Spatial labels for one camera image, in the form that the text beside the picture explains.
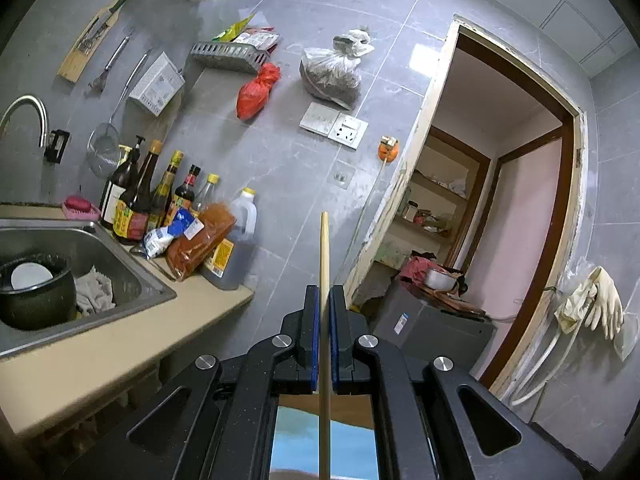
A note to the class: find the pale wooden chopstick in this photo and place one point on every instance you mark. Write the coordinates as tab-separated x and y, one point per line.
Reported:
325	260

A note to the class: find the wooden shelf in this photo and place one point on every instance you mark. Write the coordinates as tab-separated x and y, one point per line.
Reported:
430	200

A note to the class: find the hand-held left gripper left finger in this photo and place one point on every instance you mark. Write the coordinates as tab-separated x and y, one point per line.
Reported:
315	350

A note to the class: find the large cooking oil jug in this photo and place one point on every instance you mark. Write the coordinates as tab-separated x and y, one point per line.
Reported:
242	230

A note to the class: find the red plastic bag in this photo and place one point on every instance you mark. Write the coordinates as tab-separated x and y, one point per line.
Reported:
255	92

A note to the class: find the steel sink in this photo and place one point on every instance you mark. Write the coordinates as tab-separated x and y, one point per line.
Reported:
125	265

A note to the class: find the orange food packet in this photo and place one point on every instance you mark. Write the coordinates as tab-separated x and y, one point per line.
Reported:
200	240

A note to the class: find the white plate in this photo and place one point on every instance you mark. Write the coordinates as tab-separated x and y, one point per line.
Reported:
31	276

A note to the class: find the yellow green packet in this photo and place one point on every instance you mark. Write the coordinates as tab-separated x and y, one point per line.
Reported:
232	30

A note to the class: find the beige kitchen counter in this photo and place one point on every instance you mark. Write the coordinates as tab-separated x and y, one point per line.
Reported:
125	350

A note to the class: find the dark bottle with gold cap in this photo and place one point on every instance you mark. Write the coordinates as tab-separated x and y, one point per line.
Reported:
164	195

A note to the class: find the clear bottle with yellow cap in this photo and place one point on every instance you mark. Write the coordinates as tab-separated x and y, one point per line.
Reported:
206	195

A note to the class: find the dark bottle with yellow label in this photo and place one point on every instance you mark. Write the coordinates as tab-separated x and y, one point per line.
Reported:
132	215

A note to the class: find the white wall socket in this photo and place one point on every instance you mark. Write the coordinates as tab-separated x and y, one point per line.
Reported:
347	132

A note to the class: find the dark bottle with red cap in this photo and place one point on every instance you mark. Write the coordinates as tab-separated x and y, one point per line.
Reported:
185	190

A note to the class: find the steel faucet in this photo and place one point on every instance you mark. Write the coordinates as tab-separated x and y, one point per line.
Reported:
30	101

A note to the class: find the grey dish rag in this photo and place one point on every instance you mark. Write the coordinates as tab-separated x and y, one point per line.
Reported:
95	292

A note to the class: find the blue white bag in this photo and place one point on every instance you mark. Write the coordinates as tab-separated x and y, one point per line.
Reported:
160	240

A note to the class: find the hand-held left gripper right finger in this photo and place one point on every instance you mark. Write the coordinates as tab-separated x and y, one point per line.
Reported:
334	350

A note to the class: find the dark cooking pot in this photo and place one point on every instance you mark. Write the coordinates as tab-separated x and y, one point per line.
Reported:
40	305

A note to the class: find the metal pan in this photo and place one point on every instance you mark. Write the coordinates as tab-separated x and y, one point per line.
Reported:
440	280

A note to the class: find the metal spatula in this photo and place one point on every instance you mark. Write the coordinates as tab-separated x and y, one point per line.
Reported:
100	80

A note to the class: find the black wall holder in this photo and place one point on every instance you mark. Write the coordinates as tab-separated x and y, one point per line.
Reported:
57	145

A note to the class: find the red white packet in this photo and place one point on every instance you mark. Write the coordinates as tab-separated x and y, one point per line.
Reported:
257	40

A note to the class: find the white wall switch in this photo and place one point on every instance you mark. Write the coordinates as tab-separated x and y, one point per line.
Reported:
319	119

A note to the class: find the wooden door frame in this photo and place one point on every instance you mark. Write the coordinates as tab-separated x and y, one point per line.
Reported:
425	135

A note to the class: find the wooden knife rack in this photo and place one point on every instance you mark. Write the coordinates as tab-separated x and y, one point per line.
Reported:
75	60

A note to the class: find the clear bag with dark contents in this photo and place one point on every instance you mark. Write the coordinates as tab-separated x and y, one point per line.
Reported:
332	77

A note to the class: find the striped orange blue brown cloth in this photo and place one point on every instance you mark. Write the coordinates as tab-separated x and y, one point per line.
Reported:
300	440

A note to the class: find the red cloth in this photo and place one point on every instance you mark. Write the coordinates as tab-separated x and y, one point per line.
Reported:
415	270

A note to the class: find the grey plastic basket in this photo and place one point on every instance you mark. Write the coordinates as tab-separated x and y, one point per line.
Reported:
225	57

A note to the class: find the white perforated box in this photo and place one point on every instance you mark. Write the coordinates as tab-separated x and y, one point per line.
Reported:
157	85

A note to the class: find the pink soap dish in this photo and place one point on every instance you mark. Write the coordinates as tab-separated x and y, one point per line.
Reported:
80	206

